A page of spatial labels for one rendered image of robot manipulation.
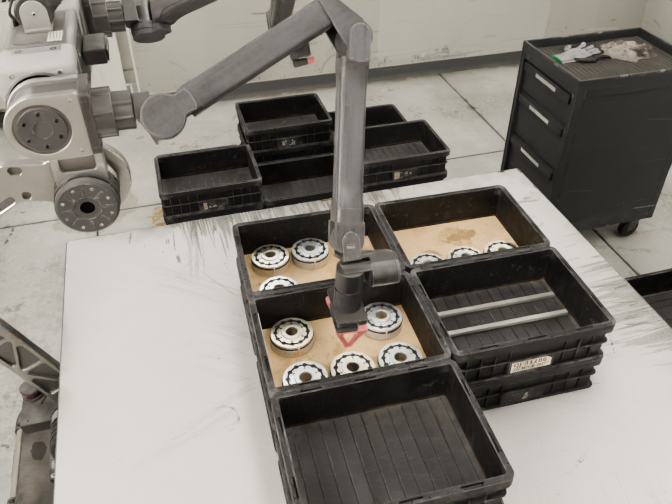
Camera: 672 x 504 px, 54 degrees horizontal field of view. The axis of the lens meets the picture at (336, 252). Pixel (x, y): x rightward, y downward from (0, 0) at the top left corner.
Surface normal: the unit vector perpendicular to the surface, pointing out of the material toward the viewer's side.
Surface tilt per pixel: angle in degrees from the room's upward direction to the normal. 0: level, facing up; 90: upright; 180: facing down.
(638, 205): 90
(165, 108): 60
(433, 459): 0
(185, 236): 0
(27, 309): 0
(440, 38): 90
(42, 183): 90
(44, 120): 90
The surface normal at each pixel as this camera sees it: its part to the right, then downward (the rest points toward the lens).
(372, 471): 0.00, -0.78
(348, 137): 0.18, 0.12
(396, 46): 0.28, 0.60
